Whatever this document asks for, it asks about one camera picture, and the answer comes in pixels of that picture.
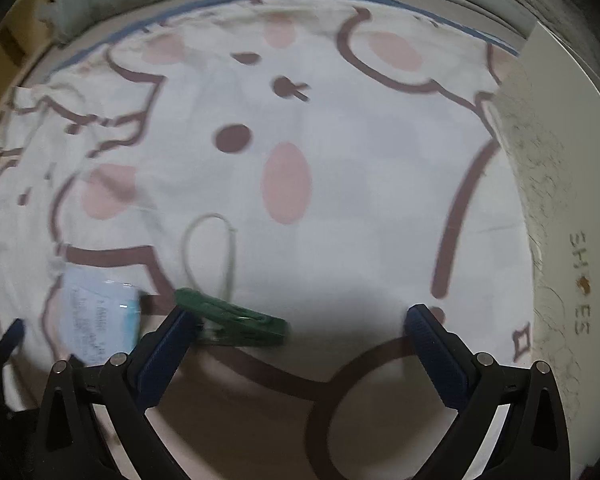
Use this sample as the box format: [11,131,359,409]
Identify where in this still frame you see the clear zip packet blue strip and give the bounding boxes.
[55,267,143,367]

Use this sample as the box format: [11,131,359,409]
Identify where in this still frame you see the white shoe box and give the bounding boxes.
[485,22,600,441]

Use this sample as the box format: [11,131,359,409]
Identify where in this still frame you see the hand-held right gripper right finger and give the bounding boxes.
[404,304,572,480]

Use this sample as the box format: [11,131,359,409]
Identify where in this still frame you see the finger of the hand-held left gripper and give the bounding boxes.
[0,317,28,411]

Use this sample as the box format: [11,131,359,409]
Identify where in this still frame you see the cartoon printed blanket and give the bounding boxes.
[0,0,551,480]

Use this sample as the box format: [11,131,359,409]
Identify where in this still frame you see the white cord loop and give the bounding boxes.
[181,213,239,301]

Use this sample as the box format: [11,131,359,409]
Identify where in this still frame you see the green clothespin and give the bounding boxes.
[174,287,288,347]

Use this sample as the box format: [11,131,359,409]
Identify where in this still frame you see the wooden bedside shelf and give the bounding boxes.
[0,0,66,76]

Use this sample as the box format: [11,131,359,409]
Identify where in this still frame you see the beige knit blanket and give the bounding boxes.
[505,0,600,76]

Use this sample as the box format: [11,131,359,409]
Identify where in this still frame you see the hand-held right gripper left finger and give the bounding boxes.
[34,305,201,480]

